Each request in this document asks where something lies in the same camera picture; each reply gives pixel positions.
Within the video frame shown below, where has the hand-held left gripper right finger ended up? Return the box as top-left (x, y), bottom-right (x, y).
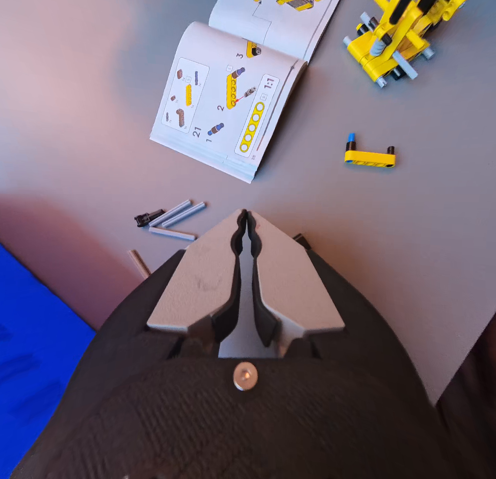
top-left (247, 211), bottom-right (346, 348)

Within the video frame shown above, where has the lego instruction booklet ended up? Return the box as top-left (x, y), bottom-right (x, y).
top-left (149, 0), bottom-right (350, 185)

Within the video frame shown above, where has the grey lego axle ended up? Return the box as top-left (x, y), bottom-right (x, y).
top-left (148, 226), bottom-right (197, 242)
top-left (148, 199), bottom-right (193, 228)
top-left (161, 201), bottom-right (207, 229)

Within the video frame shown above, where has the yellow lego beam with pins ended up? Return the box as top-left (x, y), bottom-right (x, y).
top-left (344, 132), bottom-right (397, 169)

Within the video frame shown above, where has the blue plastic bin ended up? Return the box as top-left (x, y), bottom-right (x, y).
top-left (0, 242), bottom-right (97, 479)

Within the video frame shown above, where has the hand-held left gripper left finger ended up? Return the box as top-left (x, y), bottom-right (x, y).
top-left (146, 209), bottom-right (249, 348)

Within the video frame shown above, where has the tan lego axle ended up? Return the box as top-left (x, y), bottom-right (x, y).
top-left (128, 249), bottom-right (152, 279)

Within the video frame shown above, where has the yellow lego assembly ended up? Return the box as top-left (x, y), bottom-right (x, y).
top-left (343, 0), bottom-right (470, 89)

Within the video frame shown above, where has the black lego connector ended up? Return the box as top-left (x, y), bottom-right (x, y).
top-left (134, 208), bottom-right (166, 228)

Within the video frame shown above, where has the person's brown clothing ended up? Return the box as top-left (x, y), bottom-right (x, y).
top-left (435, 311), bottom-right (496, 479)

